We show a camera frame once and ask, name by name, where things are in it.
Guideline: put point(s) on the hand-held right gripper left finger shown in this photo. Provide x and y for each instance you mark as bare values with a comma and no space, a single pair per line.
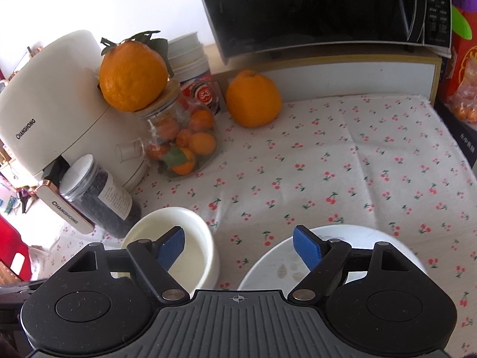
171,246

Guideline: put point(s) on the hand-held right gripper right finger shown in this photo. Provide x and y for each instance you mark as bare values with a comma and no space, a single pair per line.
307,246

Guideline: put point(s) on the white bowl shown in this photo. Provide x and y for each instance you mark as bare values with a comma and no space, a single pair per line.
201,253

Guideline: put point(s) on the plain white plate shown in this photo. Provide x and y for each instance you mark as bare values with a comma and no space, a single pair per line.
275,264

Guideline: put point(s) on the clear jar with dark contents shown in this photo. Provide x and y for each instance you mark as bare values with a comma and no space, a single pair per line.
108,201

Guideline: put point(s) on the cherry print tablecloth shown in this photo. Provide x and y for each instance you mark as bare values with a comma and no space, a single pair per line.
335,156

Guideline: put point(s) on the glass jar of small oranges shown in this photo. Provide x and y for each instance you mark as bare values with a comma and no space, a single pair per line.
186,138

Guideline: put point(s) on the red label can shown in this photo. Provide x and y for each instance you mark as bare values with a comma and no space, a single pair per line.
203,95

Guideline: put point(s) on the white air fryer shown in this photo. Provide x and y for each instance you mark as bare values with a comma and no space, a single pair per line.
56,119

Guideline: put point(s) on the large orange with leaves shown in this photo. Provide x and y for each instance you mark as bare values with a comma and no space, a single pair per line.
130,78

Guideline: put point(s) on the stack of white cups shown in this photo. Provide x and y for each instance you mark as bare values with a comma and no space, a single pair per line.
190,59

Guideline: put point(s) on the dark cardboard box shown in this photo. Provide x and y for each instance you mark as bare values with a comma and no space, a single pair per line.
467,138

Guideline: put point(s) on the plastic bag of oranges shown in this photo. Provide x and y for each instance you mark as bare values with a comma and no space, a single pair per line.
465,104

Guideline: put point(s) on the black microwave oven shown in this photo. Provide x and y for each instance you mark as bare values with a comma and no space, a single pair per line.
298,7

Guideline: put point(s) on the red cardboard box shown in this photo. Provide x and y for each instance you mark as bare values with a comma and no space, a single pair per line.
465,59

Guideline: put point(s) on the purple and green plush toy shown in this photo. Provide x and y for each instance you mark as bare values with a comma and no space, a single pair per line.
465,26

